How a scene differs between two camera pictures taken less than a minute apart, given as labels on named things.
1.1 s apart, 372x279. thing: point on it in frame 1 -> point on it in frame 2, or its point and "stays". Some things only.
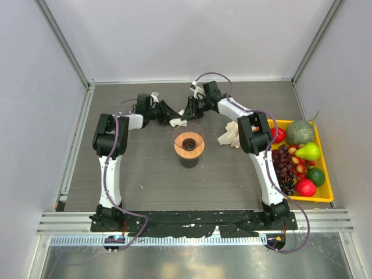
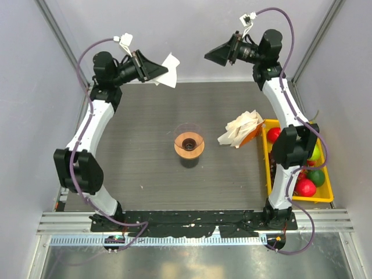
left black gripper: (167, 113) -> (146, 70)
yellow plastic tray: (324, 192) stays
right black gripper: (190, 112) -> (228, 51)
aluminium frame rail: (308, 221) stays
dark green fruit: (317, 176) stays
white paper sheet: (178, 121) -> (170, 78)
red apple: (305, 188) stays
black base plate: (195, 224) stays
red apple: (281, 134) stays
